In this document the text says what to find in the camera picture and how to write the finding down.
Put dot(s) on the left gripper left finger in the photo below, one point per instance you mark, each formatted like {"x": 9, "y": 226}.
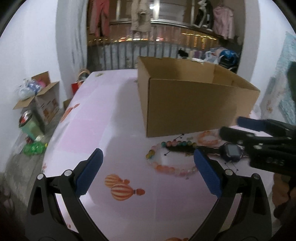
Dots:
{"x": 44, "y": 217}

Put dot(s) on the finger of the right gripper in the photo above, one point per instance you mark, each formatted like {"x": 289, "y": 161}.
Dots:
{"x": 251, "y": 124}
{"x": 234, "y": 136}

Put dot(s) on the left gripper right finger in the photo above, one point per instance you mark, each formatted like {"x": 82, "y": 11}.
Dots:
{"x": 252, "y": 220}

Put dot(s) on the black smart watch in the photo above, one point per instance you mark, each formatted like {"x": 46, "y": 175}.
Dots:
{"x": 228, "y": 152}

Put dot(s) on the blue patterned cloth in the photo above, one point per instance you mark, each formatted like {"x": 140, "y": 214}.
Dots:
{"x": 277, "y": 103}

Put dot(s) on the large brown cardboard box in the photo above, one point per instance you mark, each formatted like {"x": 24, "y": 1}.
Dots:
{"x": 183, "y": 96}

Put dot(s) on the wheelchair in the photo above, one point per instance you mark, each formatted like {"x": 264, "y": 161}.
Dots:
{"x": 229, "y": 59}

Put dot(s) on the green plastic bag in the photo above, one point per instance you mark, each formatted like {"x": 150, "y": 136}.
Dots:
{"x": 35, "y": 148}

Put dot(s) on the green metal canister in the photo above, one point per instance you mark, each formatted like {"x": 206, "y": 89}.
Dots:
{"x": 30, "y": 126}

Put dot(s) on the pink hanging garment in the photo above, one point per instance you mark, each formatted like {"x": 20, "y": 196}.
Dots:
{"x": 224, "y": 22}

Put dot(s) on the small open cardboard box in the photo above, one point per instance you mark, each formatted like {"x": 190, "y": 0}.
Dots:
{"x": 45, "y": 104}

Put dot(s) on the black white hanging jacket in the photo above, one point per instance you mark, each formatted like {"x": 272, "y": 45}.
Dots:
{"x": 205, "y": 16}

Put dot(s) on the metal balcony railing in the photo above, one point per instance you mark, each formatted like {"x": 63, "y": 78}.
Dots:
{"x": 121, "y": 49}

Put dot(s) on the white plastic bag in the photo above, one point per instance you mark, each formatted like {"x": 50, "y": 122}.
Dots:
{"x": 28, "y": 89}

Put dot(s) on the beige hanging coat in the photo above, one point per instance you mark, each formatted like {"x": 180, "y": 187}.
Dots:
{"x": 141, "y": 16}

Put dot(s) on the red gift bag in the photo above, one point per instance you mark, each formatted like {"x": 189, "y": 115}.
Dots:
{"x": 82, "y": 75}

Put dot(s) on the red hanging coat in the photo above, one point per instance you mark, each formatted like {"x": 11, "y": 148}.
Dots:
{"x": 99, "y": 18}

